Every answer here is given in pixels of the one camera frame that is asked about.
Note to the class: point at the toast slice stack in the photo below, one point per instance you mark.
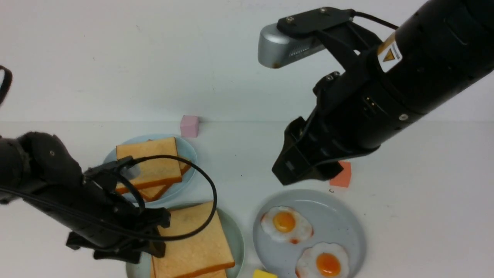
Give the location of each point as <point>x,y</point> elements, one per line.
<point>165,146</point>
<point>162,191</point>

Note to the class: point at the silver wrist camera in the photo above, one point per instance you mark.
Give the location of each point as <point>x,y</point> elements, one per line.
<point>131,170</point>
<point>298,36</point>

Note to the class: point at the green sandwich plate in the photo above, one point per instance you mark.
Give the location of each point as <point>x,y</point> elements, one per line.
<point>234,238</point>

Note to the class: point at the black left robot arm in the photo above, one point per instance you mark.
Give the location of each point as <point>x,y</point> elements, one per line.
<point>38,165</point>

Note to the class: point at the toast slice top stack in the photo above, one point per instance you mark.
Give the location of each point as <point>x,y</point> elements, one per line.
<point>165,146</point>

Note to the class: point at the orange cube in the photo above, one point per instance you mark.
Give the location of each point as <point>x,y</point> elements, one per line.
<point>343,179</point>

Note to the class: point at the toast slice on green plate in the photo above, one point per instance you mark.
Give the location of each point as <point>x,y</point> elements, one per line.
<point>204,254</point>

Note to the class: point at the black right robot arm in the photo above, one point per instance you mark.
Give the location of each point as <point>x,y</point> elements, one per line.
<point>392,76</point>

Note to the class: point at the fried egg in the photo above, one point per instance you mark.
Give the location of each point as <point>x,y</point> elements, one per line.
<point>286,225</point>
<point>323,260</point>

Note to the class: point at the yellow cube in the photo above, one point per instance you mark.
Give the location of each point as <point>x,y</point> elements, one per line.
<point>263,274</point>

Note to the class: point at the blue bread plate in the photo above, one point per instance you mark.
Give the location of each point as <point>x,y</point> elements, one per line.
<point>185,151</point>

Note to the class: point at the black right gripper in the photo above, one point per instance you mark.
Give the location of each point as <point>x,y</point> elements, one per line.
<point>354,114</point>

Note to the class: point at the pink cube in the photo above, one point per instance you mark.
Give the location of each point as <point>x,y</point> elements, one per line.
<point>189,126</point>

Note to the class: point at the grey egg plate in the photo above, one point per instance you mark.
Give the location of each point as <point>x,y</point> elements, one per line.
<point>332,220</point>

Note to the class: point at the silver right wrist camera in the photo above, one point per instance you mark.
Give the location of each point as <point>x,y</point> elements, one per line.
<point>298,36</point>

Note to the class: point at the toast slice bottom stack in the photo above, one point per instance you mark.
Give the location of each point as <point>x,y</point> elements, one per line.
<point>162,191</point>

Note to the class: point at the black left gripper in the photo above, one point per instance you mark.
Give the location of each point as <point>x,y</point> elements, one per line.
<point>125,241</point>

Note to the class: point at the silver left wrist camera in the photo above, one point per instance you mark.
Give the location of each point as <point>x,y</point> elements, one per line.
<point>131,170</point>

